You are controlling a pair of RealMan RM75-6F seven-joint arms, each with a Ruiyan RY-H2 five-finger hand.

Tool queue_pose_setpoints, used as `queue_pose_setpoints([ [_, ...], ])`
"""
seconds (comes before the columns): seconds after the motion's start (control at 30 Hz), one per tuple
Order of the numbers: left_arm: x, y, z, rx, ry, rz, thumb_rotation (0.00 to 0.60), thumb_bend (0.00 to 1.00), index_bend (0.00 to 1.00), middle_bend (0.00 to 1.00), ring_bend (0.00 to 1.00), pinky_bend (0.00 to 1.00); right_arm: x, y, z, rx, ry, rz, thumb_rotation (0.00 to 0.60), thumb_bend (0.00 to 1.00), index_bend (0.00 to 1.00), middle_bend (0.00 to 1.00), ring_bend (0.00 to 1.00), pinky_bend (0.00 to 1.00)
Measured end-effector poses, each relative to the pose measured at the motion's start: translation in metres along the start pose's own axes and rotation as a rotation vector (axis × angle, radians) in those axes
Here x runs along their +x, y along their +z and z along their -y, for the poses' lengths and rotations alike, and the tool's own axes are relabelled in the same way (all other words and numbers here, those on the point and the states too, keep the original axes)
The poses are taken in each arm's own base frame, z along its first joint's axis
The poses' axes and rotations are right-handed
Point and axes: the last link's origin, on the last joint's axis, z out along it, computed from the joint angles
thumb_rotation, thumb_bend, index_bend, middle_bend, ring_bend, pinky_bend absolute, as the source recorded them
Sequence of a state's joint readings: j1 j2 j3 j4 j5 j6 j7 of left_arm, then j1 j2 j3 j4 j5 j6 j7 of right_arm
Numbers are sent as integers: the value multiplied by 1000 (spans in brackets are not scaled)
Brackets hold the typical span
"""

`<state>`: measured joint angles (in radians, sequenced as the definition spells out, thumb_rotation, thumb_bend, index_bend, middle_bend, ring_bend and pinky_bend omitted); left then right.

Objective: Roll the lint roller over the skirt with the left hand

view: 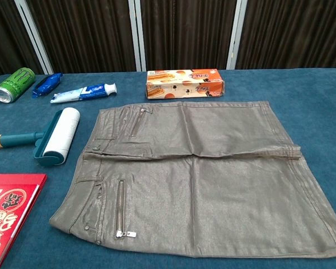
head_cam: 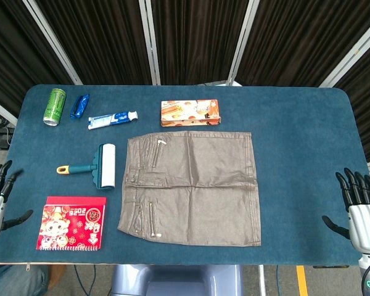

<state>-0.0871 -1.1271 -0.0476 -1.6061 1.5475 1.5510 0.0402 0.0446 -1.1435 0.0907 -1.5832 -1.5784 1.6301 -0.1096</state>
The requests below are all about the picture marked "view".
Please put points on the teal and white lint roller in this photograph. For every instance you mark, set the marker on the teal and white lint roller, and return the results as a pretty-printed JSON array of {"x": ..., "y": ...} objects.
[{"x": 61, "y": 131}]

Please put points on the blue snack wrapper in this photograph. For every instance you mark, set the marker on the blue snack wrapper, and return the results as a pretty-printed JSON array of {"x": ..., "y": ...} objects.
[{"x": 46, "y": 84}]

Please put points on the white screen frame post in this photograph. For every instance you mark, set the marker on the white screen frame post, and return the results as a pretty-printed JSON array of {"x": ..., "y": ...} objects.
[
  {"x": 138, "y": 42},
  {"x": 236, "y": 33},
  {"x": 33, "y": 36}
]

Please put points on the red spiral calendar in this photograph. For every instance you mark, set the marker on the red spiral calendar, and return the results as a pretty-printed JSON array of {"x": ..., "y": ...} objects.
[{"x": 11, "y": 207}]

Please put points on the taupe shiny zip skirt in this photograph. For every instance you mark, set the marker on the taupe shiny zip skirt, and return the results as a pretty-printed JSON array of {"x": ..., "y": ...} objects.
[{"x": 212, "y": 182}]

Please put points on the blue felt table cover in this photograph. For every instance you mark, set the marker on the blue felt table cover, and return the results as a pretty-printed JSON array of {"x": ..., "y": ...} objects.
[{"x": 310, "y": 112}]

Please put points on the dark pleated screen panel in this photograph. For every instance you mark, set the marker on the dark pleated screen panel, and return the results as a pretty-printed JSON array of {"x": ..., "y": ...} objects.
[
  {"x": 291, "y": 30},
  {"x": 184, "y": 33},
  {"x": 86, "y": 33},
  {"x": 5, "y": 33}
]

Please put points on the green energy drink can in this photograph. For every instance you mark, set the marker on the green energy drink can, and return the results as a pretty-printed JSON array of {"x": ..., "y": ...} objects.
[{"x": 15, "y": 84}]

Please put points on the blue and white toothpaste tube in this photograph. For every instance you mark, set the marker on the blue and white toothpaste tube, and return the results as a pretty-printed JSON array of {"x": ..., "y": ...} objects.
[{"x": 84, "y": 92}]

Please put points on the orange snack box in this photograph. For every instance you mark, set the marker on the orange snack box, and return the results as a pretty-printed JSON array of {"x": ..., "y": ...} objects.
[{"x": 184, "y": 84}]

